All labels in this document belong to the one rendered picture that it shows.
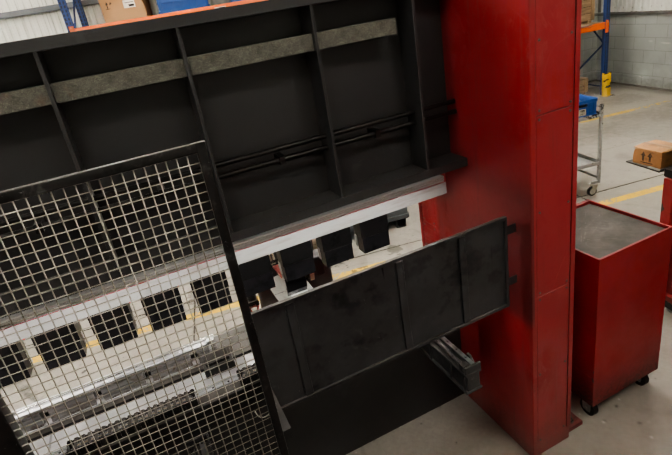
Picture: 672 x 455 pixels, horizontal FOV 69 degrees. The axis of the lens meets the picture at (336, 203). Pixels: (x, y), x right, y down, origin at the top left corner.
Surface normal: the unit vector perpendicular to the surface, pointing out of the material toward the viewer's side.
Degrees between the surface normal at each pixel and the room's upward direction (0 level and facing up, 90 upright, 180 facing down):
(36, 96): 90
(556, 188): 90
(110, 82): 90
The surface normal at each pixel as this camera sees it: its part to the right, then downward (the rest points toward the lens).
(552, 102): 0.41, 0.29
